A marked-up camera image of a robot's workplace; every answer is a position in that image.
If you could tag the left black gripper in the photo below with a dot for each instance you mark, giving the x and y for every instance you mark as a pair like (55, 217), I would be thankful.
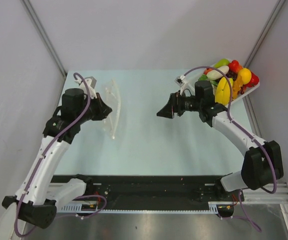
(104, 109)

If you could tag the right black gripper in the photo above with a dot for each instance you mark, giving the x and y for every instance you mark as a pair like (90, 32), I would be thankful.
(174, 105)

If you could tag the clear zip top bag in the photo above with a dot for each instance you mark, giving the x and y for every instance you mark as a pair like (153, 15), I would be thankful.
(112, 98)

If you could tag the white radish toy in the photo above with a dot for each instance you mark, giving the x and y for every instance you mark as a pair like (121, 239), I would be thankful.
(217, 73)

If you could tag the yellow orange fruit toy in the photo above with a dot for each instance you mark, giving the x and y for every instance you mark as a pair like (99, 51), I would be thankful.
(244, 75)

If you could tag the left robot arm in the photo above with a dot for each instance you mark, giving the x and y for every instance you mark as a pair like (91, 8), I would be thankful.
(34, 204)

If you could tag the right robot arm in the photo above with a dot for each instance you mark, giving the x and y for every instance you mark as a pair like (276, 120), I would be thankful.
(262, 162)

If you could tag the white plastic food basket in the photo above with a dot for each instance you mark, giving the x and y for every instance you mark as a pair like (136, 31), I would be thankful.
(243, 91)

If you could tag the yellow banana bunch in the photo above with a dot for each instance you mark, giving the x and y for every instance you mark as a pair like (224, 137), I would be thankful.
(222, 94)

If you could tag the green pear toy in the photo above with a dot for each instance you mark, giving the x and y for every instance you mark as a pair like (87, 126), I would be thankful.
(222, 62)

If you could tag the dark purple grape bunch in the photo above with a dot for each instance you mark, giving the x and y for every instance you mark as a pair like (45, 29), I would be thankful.
(232, 75)

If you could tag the red bell pepper toy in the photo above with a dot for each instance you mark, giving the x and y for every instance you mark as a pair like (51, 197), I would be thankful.
(253, 81)

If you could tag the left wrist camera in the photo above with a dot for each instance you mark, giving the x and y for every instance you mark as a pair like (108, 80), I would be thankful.
(88, 85)

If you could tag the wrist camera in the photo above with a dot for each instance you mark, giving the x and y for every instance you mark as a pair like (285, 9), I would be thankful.
(183, 83)
(88, 85)

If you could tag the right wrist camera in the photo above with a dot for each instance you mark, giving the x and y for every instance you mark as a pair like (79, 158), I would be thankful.
(183, 83)

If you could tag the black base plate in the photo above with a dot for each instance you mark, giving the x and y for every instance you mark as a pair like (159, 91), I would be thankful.
(156, 193)

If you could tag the white slotted cable duct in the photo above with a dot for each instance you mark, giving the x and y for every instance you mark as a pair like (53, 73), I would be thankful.
(79, 208)

